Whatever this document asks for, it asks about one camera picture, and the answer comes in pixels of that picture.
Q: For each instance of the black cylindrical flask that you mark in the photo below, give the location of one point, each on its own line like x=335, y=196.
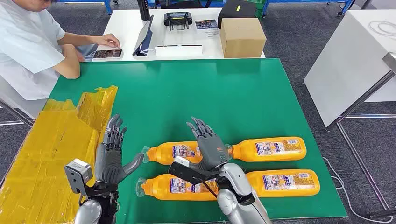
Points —
x=144, y=10

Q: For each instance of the person's left hand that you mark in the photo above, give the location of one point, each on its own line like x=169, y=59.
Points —
x=106, y=40

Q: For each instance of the green plastic crate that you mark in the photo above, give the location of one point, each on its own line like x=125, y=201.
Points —
x=260, y=9

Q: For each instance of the person's right hand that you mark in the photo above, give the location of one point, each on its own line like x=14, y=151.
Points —
x=79, y=56

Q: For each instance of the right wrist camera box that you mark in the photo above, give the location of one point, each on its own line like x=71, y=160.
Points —
x=185, y=173

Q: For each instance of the black handheld controller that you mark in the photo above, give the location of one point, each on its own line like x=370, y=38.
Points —
x=178, y=18

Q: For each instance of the person's left forearm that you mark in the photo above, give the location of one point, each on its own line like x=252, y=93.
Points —
x=77, y=39

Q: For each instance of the person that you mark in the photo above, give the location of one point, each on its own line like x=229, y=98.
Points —
x=24, y=46

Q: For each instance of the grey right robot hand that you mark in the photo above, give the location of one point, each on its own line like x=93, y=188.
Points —
x=212, y=151

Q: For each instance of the grey metal table frame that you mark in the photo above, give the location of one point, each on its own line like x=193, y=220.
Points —
x=362, y=99

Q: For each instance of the black bag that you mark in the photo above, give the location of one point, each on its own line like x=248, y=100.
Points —
x=235, y=14

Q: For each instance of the yellow taped cardboard sheet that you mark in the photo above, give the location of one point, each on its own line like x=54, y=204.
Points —
x=46, y=123

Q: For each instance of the white flat box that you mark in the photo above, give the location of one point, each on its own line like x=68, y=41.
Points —
x=178, y=51

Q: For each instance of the green table board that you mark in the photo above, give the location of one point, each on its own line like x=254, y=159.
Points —
x=201, y=99

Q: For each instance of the white side table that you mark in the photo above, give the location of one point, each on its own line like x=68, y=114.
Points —
x=349, y=61

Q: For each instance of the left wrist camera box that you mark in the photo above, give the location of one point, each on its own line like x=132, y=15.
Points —
x=77, y=173

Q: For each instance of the orange detergent bottle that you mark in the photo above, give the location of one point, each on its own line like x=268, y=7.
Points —
x=167, y=153
x=157, y=188
x=247, y=151
x=256, y=185

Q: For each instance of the dark tablet with blue cover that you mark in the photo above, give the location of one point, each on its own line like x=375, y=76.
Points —
x=143, y=37

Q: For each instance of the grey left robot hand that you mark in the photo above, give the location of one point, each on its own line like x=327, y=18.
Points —
x=108, y=164

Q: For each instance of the brown cardboard box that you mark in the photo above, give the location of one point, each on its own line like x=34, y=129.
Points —
x=243, y=40

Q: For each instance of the person's right forearm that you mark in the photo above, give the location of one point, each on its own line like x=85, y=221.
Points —
x=69, y=61

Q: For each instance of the smartphone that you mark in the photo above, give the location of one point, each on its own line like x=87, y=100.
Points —
x=107, y=54

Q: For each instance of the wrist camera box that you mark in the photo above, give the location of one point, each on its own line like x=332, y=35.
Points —
x=185, y=173
x=77, y=173

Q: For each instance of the blue metal rack frame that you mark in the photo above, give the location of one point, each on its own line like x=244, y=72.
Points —
x=107, y=6
x=347, y=6

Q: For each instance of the printed leaflet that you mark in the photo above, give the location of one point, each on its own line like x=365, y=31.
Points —
x=206, y=24

